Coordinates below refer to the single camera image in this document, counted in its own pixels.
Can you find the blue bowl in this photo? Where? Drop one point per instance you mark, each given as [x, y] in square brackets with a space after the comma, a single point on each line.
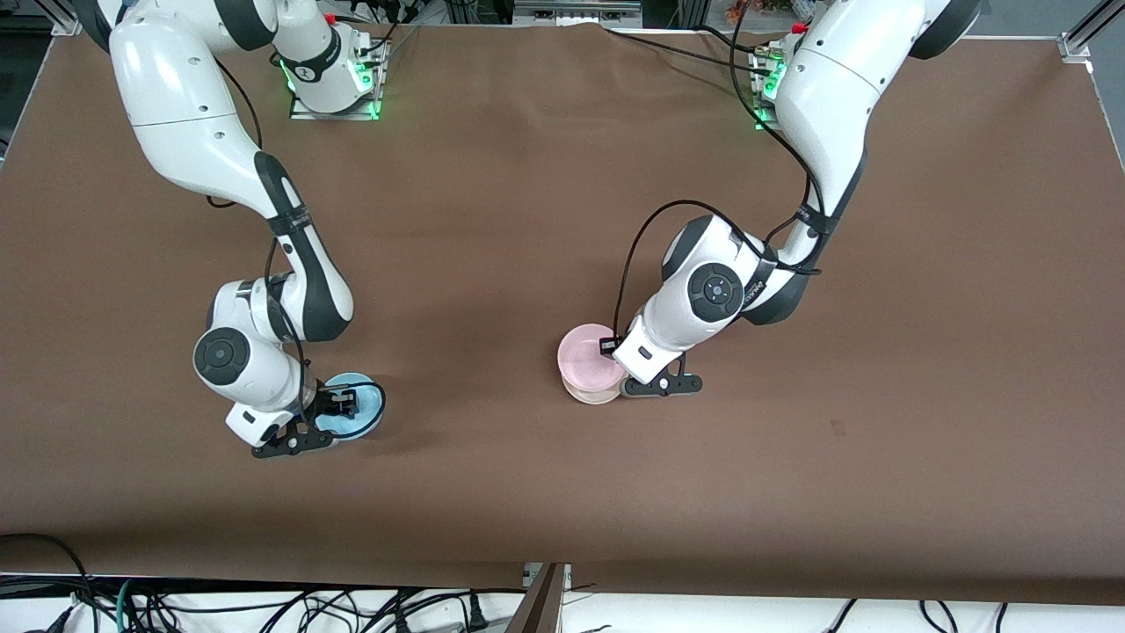
[369, 396]

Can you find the pink bowl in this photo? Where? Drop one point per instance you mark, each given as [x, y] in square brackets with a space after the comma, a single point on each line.
[580, 356]

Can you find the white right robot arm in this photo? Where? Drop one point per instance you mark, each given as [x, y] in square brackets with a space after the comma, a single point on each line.
[176, 114]

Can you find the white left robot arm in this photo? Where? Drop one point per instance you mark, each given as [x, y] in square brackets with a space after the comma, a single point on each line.
[826, 97]

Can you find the white bowl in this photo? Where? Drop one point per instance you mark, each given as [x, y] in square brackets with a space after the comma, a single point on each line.
[593, 397]

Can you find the brown table cover sheet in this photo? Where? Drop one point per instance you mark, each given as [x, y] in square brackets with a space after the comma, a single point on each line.
[527, 220]

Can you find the black power plug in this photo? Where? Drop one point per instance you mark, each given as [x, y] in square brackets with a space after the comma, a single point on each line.
[475, 611]

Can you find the grey metal box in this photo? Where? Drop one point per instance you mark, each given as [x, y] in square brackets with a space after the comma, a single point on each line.
[576, 10]

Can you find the orange background object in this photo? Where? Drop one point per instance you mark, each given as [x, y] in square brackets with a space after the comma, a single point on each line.
[736, 10]

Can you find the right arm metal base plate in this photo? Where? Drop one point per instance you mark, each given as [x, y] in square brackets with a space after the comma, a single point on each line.
[369, 105]

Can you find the aluminium frame profile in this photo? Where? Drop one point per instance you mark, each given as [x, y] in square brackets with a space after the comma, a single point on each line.
[60, 18]
[1085, 35]

